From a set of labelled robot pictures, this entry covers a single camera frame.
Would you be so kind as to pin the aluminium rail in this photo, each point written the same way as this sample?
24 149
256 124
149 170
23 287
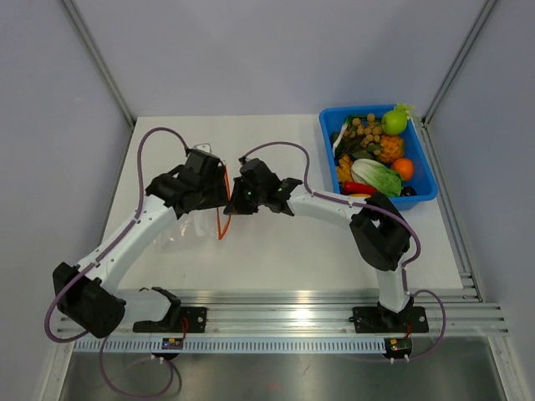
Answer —
326 314

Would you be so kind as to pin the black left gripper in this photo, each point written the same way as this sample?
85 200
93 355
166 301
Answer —
218 197

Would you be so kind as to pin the orange fruit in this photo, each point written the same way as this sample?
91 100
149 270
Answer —
404 167

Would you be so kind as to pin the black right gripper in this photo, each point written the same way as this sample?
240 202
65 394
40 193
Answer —
236 204

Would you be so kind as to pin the yellow orange pineapple piece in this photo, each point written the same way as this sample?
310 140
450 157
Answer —
392 149

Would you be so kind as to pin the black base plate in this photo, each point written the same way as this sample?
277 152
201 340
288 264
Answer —
176 320
378 320

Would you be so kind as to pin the light green leafy vegetable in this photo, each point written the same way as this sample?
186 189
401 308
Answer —
407 110

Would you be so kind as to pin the dark purple fruit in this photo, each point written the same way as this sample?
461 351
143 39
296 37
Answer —
408 191

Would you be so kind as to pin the longan bunch with leaves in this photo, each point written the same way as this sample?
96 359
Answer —
359 135

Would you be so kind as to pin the red chili pepper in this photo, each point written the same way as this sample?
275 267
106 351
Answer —
355 188

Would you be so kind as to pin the clear zip bag orange zipper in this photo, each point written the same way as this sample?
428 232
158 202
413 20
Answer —
181 233

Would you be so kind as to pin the orange ginger root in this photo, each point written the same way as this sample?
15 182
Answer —
344 171

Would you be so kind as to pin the blue plastic bin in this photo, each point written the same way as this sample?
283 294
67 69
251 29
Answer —
423 182

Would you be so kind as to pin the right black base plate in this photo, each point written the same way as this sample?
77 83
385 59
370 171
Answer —
378 320

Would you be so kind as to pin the napa cabbage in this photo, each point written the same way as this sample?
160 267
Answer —
378 176

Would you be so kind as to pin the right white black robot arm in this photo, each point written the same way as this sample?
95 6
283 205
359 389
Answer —
380 233

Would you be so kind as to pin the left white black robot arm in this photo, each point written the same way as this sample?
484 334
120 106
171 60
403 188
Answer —
85 292

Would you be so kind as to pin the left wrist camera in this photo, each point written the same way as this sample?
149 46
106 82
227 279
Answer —
203 150

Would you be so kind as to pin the green apple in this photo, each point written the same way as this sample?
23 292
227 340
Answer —
394 122

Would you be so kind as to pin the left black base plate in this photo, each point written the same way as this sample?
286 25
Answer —
176 320

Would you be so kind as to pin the white slotted cable duct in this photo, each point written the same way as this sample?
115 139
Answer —
233 345

